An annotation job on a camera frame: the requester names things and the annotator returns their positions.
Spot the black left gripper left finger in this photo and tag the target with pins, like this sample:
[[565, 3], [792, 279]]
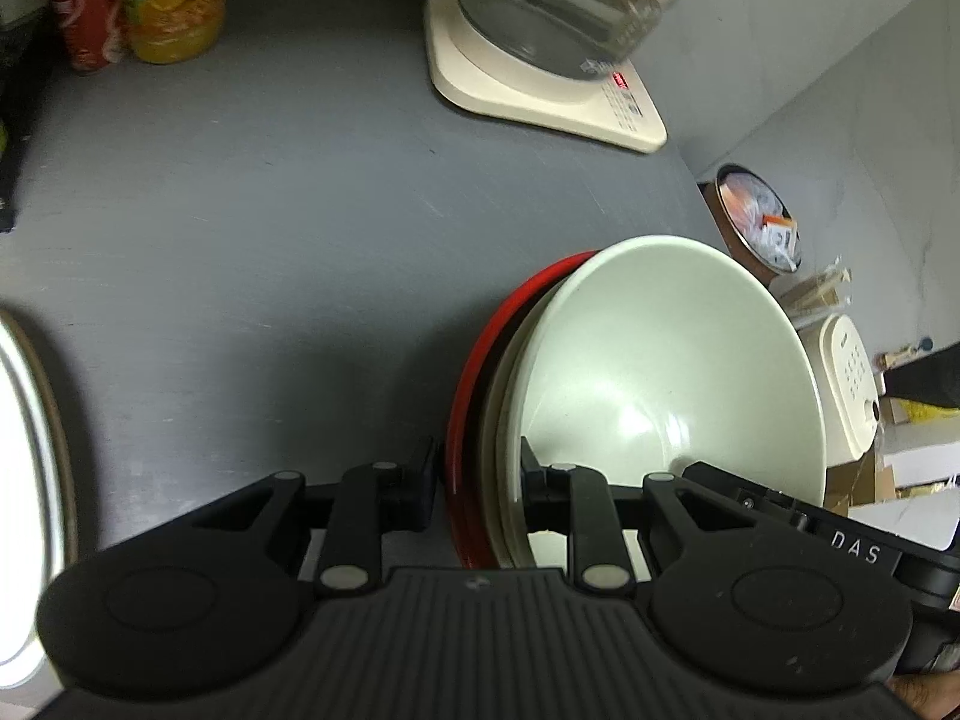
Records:
[[369, 502]]

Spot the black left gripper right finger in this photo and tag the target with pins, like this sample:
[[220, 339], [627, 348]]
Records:
[[608, 527]]

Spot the red plate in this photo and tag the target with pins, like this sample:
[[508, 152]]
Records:
[[469, 534]]

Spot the cream ceramic bowl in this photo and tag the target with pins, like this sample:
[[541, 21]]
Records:
[[656, 352]]

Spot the white plate with print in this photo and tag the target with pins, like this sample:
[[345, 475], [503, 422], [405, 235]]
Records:
[[39, 533]]

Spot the black kitchen rack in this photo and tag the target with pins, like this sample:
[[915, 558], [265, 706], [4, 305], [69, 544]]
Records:
[[28, 57]]

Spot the person's hand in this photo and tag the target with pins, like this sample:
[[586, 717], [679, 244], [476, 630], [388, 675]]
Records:
[[931, 696]]

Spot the cardboard box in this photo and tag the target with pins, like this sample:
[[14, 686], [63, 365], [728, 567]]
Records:
[[915, 452]]

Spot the cream rice cooker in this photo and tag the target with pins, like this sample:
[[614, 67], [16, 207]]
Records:
[[846, 387]]

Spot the pot with snack packets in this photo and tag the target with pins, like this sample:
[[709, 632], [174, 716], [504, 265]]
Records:
[[760, 219]]

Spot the cream kettle base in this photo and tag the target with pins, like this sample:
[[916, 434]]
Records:
[[477, 76]]

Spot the red drink can lower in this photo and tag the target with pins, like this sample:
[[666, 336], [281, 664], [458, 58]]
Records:
[[94, 31]]

